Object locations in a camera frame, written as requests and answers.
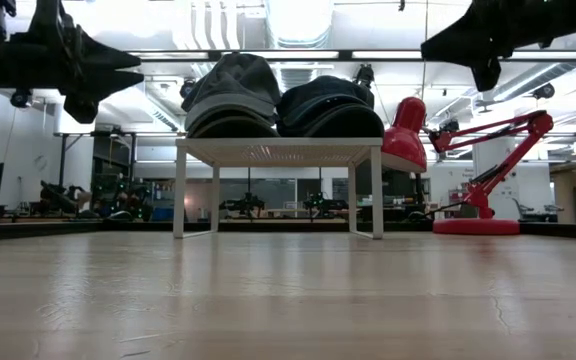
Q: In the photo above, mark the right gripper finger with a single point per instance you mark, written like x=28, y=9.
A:
x=468, y=54
x=468, y=30

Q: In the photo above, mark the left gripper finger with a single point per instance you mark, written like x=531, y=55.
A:
x=108, y=82
x=103, y=55

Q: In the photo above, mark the blue denim baseball cap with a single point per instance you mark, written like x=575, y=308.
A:
x=318, y=92

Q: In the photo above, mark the black background robot arm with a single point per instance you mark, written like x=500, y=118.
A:
x=324, y=204
x=125, y=202
x=58, y=200
x=245, y=205

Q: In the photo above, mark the black ceiling spotlight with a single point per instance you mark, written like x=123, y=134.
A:
x=544, y=91
x=186, y=89
x=364, y=75
x=20, y=98

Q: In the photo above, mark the blue storage bin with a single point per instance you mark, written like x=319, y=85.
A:
x=163, y=214

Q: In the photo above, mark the grey office chair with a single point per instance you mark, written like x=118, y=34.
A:
x=530, y=212

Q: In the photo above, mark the red desk lamp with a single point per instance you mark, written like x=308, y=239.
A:
x=475, y=226

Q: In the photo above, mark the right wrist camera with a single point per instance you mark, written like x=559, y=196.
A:
x=485, y=75

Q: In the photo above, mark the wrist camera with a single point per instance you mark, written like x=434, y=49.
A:
x=485, y=75
x=80, y=107

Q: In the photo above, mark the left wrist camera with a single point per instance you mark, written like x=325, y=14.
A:
x=80, y=107

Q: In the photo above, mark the round wall clock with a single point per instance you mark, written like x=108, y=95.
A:
x=41, y=162

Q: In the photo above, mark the black overhead frame beam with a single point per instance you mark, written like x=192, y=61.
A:
x=345, y=55

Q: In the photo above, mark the black aluminium table frame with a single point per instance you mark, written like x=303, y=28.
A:
x=68, y=231
x=568, y=231

